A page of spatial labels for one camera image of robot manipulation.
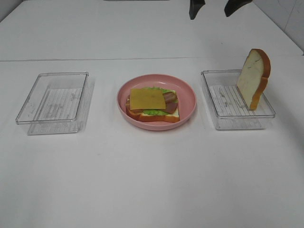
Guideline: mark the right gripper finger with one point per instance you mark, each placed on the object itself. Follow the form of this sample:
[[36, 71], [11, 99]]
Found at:
[[233, 5], [195, 6]]

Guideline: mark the bread slice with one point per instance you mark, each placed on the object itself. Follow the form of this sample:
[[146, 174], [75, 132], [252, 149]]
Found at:
[[254, 77], [171, 118]]

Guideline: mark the bacon strip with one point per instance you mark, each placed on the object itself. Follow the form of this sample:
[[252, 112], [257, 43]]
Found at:
[[169, 97], [170, 108]]

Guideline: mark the yellow cheese slice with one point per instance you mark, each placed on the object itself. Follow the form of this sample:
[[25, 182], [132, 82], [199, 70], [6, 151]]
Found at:
[[141, 98]]

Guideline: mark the green lettuce leaf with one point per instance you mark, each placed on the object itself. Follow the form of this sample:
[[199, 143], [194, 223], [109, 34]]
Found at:
[[156, 111]]

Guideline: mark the pink round plate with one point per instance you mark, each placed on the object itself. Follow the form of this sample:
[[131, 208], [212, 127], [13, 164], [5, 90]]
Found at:
[[185, 93]]

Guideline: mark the right clear plastic container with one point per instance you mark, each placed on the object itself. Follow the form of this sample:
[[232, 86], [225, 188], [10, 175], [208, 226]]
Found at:
[[226, 106]]

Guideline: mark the clear plastic container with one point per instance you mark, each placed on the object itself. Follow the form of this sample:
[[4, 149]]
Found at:
[[226, 106], [57, 103]]

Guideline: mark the left clear plastic container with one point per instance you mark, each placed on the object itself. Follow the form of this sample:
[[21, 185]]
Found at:
[[57, 103]]

